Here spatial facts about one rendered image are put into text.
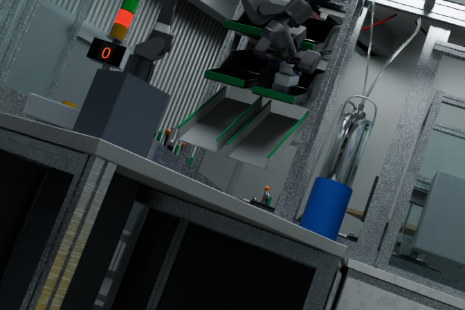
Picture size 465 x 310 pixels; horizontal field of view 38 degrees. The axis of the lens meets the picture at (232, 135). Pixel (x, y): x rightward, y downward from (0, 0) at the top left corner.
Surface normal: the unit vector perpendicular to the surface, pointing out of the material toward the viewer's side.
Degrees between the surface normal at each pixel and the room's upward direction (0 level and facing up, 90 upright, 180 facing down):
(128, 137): 90
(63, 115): 90
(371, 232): 90
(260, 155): 45
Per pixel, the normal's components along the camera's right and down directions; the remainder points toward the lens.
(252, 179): -0.67, -0.35
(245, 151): 0.02, -0.84
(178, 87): 0.66, 0.13
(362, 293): -0.16, -0.21
